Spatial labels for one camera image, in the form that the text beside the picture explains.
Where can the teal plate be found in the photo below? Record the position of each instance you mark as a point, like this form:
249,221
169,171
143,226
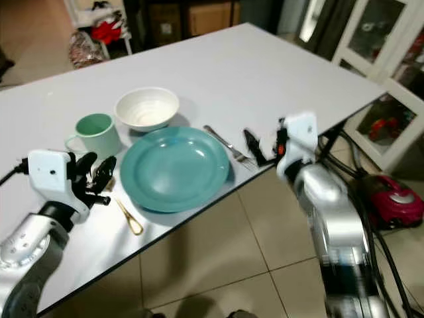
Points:
175,169

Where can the patterned shiny bag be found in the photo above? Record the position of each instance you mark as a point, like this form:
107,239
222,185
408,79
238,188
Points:
85,50

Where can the dark cardboard box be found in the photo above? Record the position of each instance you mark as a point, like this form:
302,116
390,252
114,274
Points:
165,23

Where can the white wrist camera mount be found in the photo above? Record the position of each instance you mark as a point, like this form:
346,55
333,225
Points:
301,136
50,175

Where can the white glass door cabinet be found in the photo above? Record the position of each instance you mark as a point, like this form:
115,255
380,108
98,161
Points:
351,33

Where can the red vacuum cleaner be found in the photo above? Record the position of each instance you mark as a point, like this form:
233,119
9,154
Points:
391,199

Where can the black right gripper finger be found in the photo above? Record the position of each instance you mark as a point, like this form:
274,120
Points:
254,149
282,128

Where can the white ribbed bowl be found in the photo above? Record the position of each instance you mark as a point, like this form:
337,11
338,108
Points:
146,109

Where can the light cardboard box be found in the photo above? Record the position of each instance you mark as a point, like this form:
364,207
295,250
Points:
213,18

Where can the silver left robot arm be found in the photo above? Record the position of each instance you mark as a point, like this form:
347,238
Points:
33,252

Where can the red bag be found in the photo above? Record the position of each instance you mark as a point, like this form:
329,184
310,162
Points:
107,31

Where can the gold spoon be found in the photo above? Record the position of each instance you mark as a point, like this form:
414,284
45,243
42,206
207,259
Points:
132,224

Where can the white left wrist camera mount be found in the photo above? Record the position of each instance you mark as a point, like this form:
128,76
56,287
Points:
50,175

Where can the green ceramic mug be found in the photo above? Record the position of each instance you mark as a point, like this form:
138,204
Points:
96,132

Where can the white rack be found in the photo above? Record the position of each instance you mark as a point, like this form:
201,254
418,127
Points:
73,10

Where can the red item behind glass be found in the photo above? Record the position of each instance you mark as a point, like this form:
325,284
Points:
384,128

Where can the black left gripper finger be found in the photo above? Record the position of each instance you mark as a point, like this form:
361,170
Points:
106,173
85,167

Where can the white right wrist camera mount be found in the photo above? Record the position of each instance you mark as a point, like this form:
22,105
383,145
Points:
301,136

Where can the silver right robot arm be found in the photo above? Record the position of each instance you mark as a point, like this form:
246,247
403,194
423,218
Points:
331,218

